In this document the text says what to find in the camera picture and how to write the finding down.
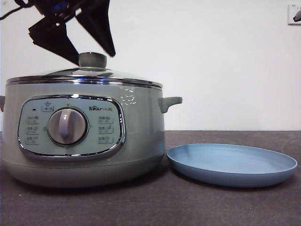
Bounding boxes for glass lid with green knob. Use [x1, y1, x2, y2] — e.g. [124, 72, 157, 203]
[6, 52, 163, 84]

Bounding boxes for pale green electric steamer pot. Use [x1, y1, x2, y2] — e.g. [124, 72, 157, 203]
[0, 81, 183, 188]

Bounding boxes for blue round plate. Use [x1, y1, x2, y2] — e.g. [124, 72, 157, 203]
[166, 143, 298, 188]

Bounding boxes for white wall socket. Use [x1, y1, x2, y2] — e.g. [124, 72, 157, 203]
[288, 4, 301, 25]

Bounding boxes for black cable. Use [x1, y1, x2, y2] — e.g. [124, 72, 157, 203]
[0, 6, 23, 21]

